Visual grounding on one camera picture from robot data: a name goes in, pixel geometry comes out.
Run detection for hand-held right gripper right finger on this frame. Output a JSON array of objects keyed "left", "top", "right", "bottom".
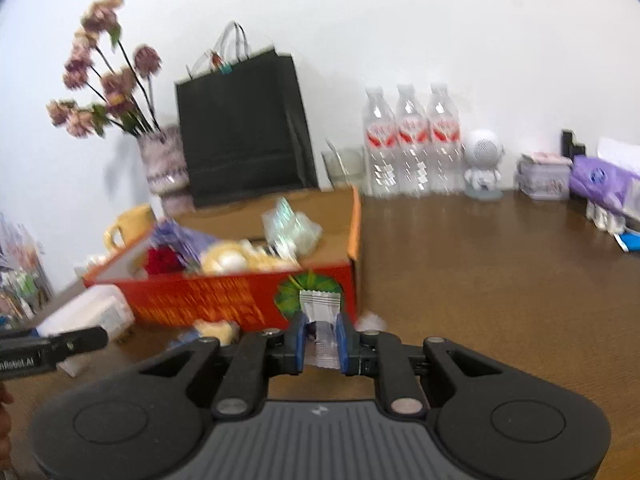
[{"left": 336, "top": 311, "right": 506, "bottom": 417}]

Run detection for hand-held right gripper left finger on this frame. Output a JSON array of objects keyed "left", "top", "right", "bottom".
[{"left": 137, "top": 312, "right": 307, "bottom": 420}]

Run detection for translucent plastic container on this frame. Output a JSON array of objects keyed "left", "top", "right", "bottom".
[{"left": 36, "top": 284, "right": 136, "bottom": 343}]

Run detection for small white sachet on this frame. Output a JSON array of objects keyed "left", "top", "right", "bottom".
[{"left": 298, "top": 290, "right": 343, "bottom": 368}]

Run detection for red cardboard box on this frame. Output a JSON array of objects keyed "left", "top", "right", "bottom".
[{"left": 82, "top": 186, "right": 362, "bottom": 333}]

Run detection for yellow and white plush toy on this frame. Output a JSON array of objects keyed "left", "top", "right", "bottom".
[{"left": 200, "top": 240, "right": 301, "bottom": 276}]

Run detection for clear iridescent plastic bag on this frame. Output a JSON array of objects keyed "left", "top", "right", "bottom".
[{"left": 261, "top": 197, "right": 323, "bottom": 261}]

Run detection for red artificial rose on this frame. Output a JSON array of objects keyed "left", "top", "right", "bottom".
[{"left": 145, "top": 247, "right": 183, "bottom": 276}]

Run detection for purple knitted cloth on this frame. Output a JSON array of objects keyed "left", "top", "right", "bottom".
[{"left": 150, "top": 220, "right": 218, "bottom": 273}]

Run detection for person's left hand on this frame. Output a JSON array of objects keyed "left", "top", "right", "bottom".
[{"left": 0, "top": 382, "right": 15, "bottom": 461}]

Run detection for cluttered storage rack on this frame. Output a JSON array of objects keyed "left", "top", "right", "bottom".
[{"left": 0, "top": 210, "right": 55, "bottom": 328}]

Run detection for small crumpled white tissue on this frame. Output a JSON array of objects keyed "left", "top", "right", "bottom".
[{"left": 74, "top": 254, "right": 108, "bottom": 278}]

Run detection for yellow mug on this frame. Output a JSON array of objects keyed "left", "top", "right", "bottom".
[{"left": 103, "top": 204, "right": 158, "bottom": 253}]

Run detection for clear glass cup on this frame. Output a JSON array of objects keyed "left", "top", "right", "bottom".
[{"left": 321, "top": 146, "right": 366, "bottom": 191}]

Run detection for spoon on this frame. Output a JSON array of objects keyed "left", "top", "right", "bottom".
[{"left": 325, "top": 139, "right": 351, "bottom": 177}]

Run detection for pink mottled vase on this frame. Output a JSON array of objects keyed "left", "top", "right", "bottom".
[{"left": 137, "top": 125, "right": 193, "bottom": 213}]

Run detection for black paper bag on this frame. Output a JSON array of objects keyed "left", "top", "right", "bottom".
[{"left": 175, "top": 21, "right": 321, "bottom": 208}]

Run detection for white robot figure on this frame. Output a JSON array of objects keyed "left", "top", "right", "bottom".
[{"left": 462, "top": 129, "right": 506, "bottom": 201}]

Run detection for grey tin box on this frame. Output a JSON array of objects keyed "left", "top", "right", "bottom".
[{"left": 516, "top": 151, "right": 572, "bottom": 201}]

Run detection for dried pink flowers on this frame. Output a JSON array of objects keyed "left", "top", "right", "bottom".
[{"left": 46, "top": 0, "right": 163, "bottom": 138}]

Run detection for clear plastic organizer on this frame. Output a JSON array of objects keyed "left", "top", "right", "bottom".
[{"left": 585, "top": 200, "right": 640, "bottom": 233}]

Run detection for black block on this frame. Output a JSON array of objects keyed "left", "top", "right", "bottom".
[{"left": 561, "top": 129, "right": 587, "bottom": 161}]

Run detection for purple tissue pack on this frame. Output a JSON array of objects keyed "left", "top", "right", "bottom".
[{"left": 570, "top": 136, "right": 640, "bottom": 208}]

